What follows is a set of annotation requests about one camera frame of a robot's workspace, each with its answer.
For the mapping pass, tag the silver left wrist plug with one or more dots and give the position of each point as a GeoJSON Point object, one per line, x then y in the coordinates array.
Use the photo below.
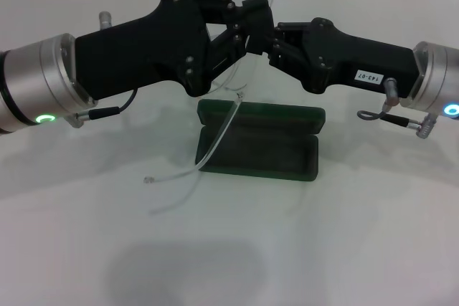
{"type": "Point", "coordinates": [105, 20]}

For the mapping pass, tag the green glasses case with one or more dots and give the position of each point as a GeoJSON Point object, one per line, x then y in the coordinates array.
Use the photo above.
{"type": "Point", "coordinates": [258, 155]}

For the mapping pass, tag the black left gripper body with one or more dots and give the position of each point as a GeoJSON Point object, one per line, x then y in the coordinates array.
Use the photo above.
{"type": "Point", "coordinates": [136, 55]}

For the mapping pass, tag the silver right wrist plug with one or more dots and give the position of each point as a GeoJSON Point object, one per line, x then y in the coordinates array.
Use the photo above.
{"type": "Point", "coordinates": [391, 91]}

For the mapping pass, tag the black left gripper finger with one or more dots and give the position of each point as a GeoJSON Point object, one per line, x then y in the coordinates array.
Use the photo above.
{"type": "Point", "coordinates": [215, 5]}

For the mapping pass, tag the silver wrist plug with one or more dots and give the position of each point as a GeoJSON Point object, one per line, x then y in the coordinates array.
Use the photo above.
{"type": "Point", "coordinates": [391, 91]}
{"type": "Point", "coordinates": [105, 20]}

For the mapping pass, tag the clear plastic glasses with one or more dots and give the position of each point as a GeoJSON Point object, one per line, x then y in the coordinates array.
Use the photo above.
{"type": "Point", "coordinates": [229, 118]}

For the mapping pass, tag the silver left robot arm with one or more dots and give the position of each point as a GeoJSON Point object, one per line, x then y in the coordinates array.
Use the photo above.
{"type": "Point", "coordinates": [32, 80]}

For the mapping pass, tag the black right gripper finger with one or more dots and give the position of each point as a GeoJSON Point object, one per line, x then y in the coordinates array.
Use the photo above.
{"type": "Point", "coordinates": [287, 55]}
{"type": "Point", "coordinates": [260, 33]}
{"type": "Point", "coordinates": [292, 28]}

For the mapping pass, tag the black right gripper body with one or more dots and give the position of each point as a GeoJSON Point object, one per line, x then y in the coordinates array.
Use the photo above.
{"type": "Point", "coordinates": [358, 58]}

